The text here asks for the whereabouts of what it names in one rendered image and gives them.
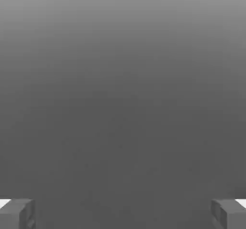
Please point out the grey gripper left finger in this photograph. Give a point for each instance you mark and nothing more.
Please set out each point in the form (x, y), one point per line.
(15, 214)

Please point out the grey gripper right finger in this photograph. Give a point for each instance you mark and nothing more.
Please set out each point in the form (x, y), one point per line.
(230, 214)

